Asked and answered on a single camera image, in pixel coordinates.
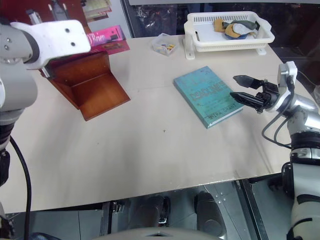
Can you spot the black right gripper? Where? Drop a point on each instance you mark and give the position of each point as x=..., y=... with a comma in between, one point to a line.
x=268, y=96

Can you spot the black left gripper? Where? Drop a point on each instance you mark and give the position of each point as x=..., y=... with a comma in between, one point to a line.
x=48, y=71

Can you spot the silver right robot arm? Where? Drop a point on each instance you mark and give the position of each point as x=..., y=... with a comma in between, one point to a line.
x=303, y=155

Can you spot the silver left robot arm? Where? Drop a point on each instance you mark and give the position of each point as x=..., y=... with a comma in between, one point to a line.
x=15, y=82

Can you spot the teal hardcover book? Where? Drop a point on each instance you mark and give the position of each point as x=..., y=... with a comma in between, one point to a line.
x=205, y=95

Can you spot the wooden bookshelf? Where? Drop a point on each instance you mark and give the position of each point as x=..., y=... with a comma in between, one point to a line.
x=95, y=87

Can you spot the pink book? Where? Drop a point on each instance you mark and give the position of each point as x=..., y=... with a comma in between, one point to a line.
x=112, y=40

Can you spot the blue cloth piece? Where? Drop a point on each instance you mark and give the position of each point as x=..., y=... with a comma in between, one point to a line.
x=235, y=37

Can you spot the grey background object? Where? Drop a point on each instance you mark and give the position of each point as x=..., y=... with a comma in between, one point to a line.
x=32, y=16

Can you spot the beige cloth piece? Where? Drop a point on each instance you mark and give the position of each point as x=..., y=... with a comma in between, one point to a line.
x=233, y=31

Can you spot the dark background tool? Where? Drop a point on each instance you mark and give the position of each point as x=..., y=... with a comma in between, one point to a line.
x=58, y=10

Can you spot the items inside basket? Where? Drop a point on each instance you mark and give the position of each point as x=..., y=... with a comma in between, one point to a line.
x=246, y=24

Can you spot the yellow cloth piece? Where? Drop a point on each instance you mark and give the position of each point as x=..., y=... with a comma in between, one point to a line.
x=219, y=25

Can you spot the white plastic basket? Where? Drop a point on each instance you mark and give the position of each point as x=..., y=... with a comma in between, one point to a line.
x=200, y=32

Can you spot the stacked background books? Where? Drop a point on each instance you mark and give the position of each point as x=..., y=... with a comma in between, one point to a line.
x=96, y=10

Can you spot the small clear plastic box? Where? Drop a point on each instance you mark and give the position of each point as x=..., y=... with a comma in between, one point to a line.
x=163, y=45

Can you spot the dark rounded shape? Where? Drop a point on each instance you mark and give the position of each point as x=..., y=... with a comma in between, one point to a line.
x=208, y=212

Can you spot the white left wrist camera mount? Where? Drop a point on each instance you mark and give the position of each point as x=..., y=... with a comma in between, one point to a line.
x=57, y=37

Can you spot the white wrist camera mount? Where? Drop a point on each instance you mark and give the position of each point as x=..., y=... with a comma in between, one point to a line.
x=57, y=37
x=285, y=75

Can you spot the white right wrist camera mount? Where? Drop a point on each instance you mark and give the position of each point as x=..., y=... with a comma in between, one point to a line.
x=285, y=75

